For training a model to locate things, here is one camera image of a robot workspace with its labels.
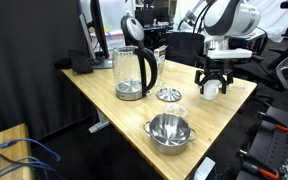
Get black keyboard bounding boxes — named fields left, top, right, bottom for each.
left=69, top=50, right=93, bottom=73

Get green couscous box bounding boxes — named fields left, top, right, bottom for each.
left=154, top=45, right=167, bottom=74

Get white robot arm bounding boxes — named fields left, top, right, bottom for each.
left=195, top=0, right=261, bottom=94

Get black office chair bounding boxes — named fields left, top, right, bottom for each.
left=233, top=47, right=288, bottom=91

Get black computer monitor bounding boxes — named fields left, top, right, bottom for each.
left=76, top=0, right=113, bottom=69

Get glass electric kettle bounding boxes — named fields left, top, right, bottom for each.
left=113, top=15, right=157, bottom=101

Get stainless steel pot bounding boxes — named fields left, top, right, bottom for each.
left=143, top=113, right=197, bottom=156

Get white plastic cup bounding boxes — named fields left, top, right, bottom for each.
left=201, top=80, right=221, bottom=100

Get blue cables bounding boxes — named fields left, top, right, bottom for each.
left=0, top=138, right=62, bottom=180

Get clear glass lid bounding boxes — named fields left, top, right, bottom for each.
left=164, top=103, right=188, bottom=118

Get round metal pot lid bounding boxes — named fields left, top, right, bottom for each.
left=156, top=88, right=182, bottom=102

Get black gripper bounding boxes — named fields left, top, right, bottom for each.
left=195, top=58, right=233, bottom=94

